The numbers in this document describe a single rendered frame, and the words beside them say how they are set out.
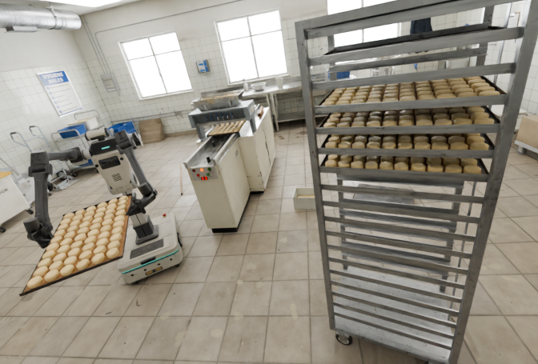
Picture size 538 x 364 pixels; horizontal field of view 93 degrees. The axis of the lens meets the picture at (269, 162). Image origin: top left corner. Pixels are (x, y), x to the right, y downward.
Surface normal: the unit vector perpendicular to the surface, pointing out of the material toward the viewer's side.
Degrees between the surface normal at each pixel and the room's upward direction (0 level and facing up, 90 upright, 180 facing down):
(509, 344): 0
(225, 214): 90
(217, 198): 90
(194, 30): 90
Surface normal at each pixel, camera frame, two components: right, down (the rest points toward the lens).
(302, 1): -0.11, 0.44
